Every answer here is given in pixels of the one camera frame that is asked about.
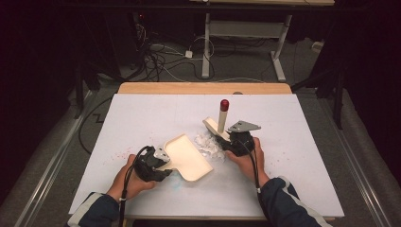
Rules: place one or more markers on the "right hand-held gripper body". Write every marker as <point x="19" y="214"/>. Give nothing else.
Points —
<point x="241" y="143"/>

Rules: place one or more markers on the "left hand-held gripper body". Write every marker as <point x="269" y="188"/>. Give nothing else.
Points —
<point x="148" y="165"/>

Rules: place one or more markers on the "clear plastic scraps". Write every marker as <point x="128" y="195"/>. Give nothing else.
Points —
<point x="206" y="147"/>

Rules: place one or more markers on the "cream plastic dustpan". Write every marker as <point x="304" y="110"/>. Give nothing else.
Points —
<point x="189" y="157"/>

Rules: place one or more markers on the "person's left hand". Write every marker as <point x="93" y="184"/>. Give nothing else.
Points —
<point x="129" y="183"/>

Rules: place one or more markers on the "person's right hand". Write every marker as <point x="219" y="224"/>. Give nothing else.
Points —
<point x="253" y="167"/>

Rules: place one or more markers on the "white table cover sheet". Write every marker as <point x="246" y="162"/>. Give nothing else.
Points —
<point x="157" y="119"/>

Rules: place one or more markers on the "grey round table grommet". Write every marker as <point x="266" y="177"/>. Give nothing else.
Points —
<point x="237" y="93"/>

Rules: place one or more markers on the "wooden table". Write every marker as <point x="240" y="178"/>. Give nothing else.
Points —
<point x="201" y="88"/>

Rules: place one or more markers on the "white power adapter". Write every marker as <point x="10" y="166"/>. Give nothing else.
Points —
<point x="188" y="54"/>

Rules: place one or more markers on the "black stand legs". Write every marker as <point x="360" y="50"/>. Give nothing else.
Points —
<point x="339" y="101"/>
<point x="78" y="91"/>

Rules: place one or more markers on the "white box on floor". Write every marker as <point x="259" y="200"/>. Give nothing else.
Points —
<point x="317" y="46"/>

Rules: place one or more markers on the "aluminium floor rail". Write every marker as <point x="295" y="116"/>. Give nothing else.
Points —
<point x="362" y="186"/>
<point x="50" y="176"/>

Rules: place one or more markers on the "white frame desk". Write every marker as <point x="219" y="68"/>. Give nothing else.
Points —
<point x="246" y="29"/>

